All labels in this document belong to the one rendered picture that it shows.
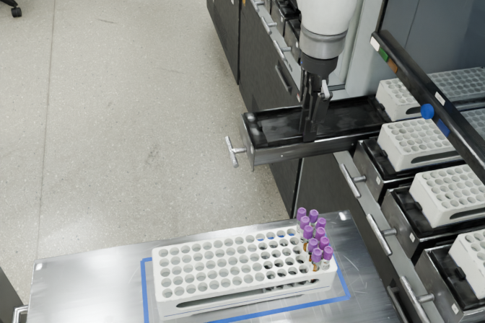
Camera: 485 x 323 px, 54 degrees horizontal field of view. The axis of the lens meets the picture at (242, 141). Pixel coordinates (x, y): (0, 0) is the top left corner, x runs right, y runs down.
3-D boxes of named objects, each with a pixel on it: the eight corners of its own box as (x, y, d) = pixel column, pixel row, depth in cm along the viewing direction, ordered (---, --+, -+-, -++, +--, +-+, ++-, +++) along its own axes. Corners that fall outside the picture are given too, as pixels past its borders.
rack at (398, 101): (474, 85, 128) (483, 65, 124) (496, 108, 122) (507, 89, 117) (373, 99, 123) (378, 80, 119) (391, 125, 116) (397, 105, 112)
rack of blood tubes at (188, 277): (315, 241, 89) (319, 221, 85) (333, 289, 82) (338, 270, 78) (154, 267, 84) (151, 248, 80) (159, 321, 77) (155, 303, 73)
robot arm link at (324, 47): (338, 9, 95) (333, 35, 100) (294, 14, 94) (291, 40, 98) (356, 33, 89) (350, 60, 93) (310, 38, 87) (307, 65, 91)
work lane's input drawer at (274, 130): (473, 98, 135) (484, 73, 129) (503, 130, 126) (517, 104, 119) (222, 136, 121) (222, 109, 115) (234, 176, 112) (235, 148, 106)
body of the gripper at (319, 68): (346, 58, 93) (338, 95, 99) (330, 35, 99) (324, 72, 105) (310, 63, 92) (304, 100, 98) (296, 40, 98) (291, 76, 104)
